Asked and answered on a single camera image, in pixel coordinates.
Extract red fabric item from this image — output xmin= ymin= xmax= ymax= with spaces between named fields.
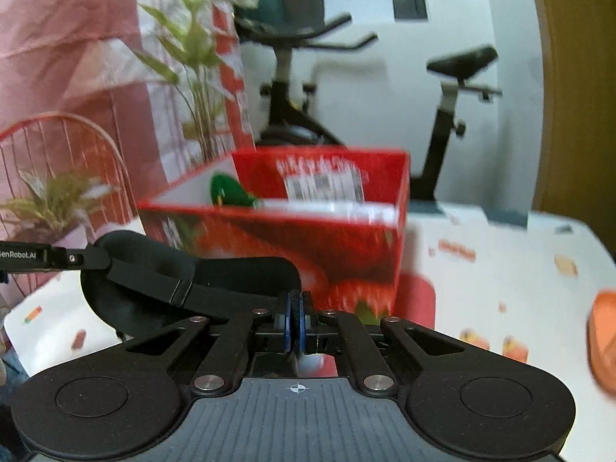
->
xmin=395 ymin=272 xmax=436 ymax=333

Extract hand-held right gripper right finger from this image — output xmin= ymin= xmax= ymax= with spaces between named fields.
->
xmin=296 ymin=291 xmax=489 ymax=398

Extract orange soft item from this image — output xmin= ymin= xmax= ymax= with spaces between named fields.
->
xmin=587 ymin=290 xmax=616 ymax=393

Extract pink printed hanging cloth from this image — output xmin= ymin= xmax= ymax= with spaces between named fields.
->
xmin=0 ymin=0 xmax=256 ymax=251

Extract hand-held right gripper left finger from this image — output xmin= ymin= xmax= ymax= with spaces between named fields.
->
xmin=122 ymin=291 xmax=295 ymax=398

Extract black sleep mask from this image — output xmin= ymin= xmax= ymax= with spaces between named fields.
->
xmin=79 ymin=231 xmax=301 ymax=338

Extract wooden door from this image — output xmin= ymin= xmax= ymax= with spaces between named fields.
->
xmin=527 ymin=0 xmax=616 ymax=232

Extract red cardboard box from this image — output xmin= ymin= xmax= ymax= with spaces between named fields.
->
xmin=137 ymin=149 xmax=412 ymax=328

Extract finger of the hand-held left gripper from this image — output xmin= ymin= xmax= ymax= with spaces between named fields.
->
xmin=0 ymin=244 xmax=112 ymax=273

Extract green soft toy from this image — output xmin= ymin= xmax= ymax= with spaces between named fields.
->
xmin=209 ymin=173 xmax=263 ymax=209

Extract white printed tablecloth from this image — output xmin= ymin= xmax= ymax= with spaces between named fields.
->
xmin=0 ymin=202 xmax=616 ymax=462

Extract black exercise bike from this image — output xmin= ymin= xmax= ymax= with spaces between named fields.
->
xmin=233 ymin=12 xmax=504 ymax=203

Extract red wire chair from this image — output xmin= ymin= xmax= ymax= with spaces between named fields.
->
xmin=0 ymin=112 xmax=138 ymax=299

